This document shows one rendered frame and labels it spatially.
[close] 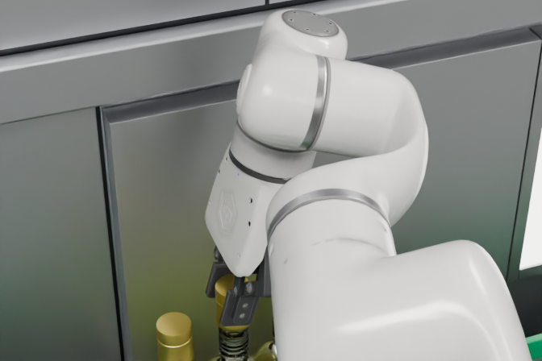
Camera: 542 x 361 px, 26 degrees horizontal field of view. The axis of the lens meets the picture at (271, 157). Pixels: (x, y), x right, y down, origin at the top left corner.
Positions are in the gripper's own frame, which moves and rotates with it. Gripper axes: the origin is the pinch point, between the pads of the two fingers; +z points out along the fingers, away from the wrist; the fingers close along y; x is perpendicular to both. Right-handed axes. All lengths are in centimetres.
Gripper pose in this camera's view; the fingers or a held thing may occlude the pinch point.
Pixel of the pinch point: (231, 293)
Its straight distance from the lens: 112.2
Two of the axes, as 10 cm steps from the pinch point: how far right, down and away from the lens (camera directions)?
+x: 9.1, 0.2, 4.2
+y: 3.5, 5.4, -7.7
